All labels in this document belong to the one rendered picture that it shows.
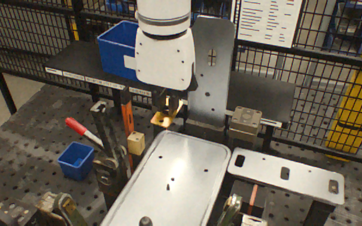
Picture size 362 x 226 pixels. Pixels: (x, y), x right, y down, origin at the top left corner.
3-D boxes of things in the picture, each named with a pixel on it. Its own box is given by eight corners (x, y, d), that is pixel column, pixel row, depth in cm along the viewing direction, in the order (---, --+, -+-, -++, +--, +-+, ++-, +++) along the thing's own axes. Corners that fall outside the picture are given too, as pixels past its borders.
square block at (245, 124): (241, 204, 112) (258, 128, 89) (219, 198, 114) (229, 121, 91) (246, 187, 118) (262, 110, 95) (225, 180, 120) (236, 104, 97)
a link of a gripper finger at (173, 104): (167, 86, 59) (168, 115, 63) (183, 90, 58) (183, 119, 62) (173, 78, 61) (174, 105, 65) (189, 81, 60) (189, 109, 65)
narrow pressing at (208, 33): (223, 128, 97) (236, 21, 76) (186, 119, 101) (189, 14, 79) (223, 127, 98) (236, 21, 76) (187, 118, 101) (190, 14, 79)
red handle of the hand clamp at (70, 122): (115, 162, 78) (62, 122, 77) (112, 165, 80) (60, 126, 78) (124, 150, 81) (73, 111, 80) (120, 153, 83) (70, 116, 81)
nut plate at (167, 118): (168, 128, 61) (167, 123, 61) (149, 123, 63) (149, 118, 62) (183, 102, 67) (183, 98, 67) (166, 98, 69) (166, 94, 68)
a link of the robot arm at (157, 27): (125, 15, 50) (127, 33, 52) (179, 24, 47) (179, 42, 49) (149, -4, 56) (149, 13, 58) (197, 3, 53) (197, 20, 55)
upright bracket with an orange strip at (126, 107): (139, 210, 110) (123, 91, 78) (136, 208, 111) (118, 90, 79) (143, 203, 112) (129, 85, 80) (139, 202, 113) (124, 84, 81)
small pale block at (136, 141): (147, 220, 107) (138, 142, 84) (137, 216, 108) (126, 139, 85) (151, 211, 110) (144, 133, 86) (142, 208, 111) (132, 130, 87)
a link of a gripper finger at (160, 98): (143, 81, 60) (145, 109, 65) (158, 85, 59) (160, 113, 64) (150, 72, 63) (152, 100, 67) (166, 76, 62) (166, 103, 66)
